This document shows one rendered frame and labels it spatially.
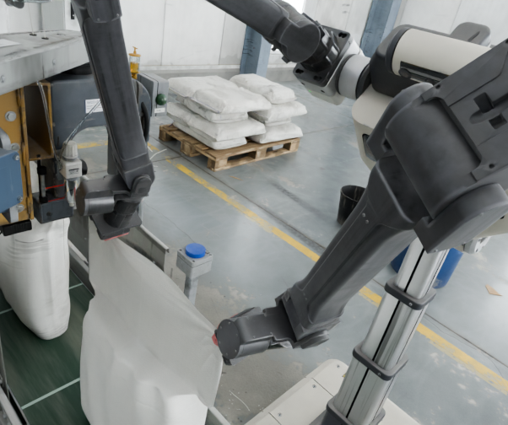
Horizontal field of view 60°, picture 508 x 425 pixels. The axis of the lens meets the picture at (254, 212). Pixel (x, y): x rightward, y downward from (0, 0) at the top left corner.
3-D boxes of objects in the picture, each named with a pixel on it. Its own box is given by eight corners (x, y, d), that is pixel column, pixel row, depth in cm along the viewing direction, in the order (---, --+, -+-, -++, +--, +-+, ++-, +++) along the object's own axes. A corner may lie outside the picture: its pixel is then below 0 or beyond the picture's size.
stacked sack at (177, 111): (238, 121, 436) (241, 107, 429) (188, 130, 389) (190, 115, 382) (209, 108, 457) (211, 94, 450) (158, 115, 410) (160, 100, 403)
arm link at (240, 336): (335, 336, 62) (312, 282, 66) (276, 350, 55) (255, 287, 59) (284, 363, 70) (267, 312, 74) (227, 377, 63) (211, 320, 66)
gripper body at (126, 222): (86, 214, 96) (94, 196, 90) (128, 204, 103) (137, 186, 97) (99, 239, 94) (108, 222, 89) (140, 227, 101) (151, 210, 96)
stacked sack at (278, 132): (304, 140, 460) (307, 126, 452) (261, 149, 415) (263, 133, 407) (275, 126, 483) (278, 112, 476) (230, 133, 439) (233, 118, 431)
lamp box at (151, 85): (166, 115, 112) (169, 80, 108) (151, 117, 109) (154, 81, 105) (150, 106, 116) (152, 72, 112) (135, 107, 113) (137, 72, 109)
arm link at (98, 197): (154, 177, 85) (137, 150, 89) (95, 181, 77) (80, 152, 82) (140, 221, 92) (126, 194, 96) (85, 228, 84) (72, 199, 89)
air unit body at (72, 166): (87, 206, 101) (86, 143, 94) (67, 211, 98) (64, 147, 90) (78, 197, 104) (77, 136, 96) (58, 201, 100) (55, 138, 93)
